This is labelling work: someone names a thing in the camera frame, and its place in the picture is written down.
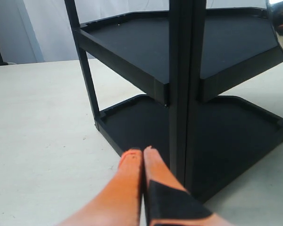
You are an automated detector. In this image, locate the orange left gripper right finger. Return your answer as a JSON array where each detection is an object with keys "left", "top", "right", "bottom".
[{"left": 143, "top": 146, "right": 232, "bottom": 226}]

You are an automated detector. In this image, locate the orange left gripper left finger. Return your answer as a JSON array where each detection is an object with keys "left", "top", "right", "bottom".
[{"left": 59, "top": 149, "right": 143, "bottom": 226}]

